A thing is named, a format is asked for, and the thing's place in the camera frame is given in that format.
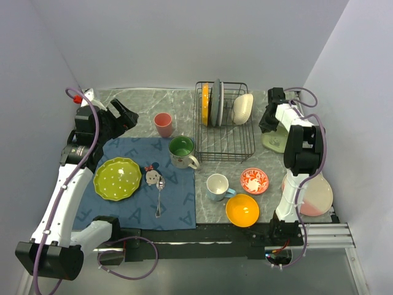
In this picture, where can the teal rim white plate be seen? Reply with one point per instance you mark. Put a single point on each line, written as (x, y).
(221, 105)

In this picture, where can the aluminium rail frame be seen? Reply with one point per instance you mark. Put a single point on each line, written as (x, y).
(328, 236)

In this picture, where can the orange bowl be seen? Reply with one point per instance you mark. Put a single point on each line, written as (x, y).
(242, 210)

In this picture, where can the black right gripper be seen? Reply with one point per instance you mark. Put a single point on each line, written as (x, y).
(266, 127)

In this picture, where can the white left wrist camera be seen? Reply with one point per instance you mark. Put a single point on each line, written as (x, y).
(90, 94)

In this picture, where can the blue floral plate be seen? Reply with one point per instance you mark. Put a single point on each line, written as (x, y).
(215, 102)

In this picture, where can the orange polka dot plate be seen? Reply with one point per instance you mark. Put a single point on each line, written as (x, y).
(205, 104)

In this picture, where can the green-inside floral mug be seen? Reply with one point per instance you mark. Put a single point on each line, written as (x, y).
(181, 149)

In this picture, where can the black wire dish rack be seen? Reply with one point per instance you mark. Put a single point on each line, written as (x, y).
(226, 142)

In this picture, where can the red white patterned dish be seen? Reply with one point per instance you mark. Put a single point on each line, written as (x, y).
(254, 181)

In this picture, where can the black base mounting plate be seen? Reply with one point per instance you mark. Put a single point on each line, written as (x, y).
(207, 240)

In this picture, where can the light blue mug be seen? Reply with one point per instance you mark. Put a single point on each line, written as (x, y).
(218, 187)

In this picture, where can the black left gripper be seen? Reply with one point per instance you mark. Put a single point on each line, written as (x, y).
(129, 118)

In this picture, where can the green polka dot plate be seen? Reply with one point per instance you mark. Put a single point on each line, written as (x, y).
(117, 179)

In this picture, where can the green square panda dish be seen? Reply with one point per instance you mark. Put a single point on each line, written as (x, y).
(275, 140)

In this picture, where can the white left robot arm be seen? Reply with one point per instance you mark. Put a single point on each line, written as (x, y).
(54, 250)

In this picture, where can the cartoon mouse spoon rest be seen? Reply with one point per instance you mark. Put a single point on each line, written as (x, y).
(151, 174)

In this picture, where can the cream square cartoon dish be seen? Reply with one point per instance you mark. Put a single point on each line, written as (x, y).
(242, 108)

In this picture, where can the silver spoon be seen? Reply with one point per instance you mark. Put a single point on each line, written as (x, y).
(160, 185)

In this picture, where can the blue letter-print cloth mat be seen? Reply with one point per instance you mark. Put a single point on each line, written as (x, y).
(138, 211)

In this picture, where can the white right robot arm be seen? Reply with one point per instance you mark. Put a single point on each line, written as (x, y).
(305, 151)

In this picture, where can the pink white round plate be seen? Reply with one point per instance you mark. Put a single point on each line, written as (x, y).
(318, 197)

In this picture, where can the pink plastic cup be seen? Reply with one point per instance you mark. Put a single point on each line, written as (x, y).
(163, 123)

